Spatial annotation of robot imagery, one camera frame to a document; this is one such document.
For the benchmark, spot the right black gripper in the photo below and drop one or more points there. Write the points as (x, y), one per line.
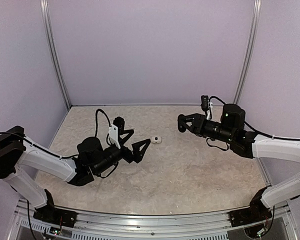
(198, 122)

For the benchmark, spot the left aluminium frame post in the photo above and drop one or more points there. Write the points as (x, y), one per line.
(44, 6)

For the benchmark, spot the aluminium frame post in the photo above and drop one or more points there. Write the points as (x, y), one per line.
(44, 6)
(249, 50)

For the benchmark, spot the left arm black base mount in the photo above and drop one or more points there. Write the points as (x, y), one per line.
(53, 215)

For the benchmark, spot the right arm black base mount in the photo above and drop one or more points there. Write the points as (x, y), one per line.
(255, 212)

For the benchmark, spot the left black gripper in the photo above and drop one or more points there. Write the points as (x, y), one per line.
(136, 156)

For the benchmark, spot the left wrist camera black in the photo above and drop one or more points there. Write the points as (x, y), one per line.
(119, 122)

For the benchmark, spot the right aluminium frame post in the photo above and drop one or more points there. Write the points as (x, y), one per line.
(249, 50)

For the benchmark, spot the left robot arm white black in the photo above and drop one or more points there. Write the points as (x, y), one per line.
(17, 150)

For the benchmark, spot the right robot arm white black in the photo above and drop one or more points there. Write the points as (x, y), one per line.
(251, 145)

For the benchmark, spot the white earbud charging case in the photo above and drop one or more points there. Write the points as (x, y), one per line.
(156, 139)

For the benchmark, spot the front aluminium rail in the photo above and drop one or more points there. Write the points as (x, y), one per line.
(92, 225)

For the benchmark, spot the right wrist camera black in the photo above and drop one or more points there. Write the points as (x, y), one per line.
(205, 103)

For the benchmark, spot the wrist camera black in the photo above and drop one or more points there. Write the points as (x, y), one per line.
(205, 103)
(119, 122)

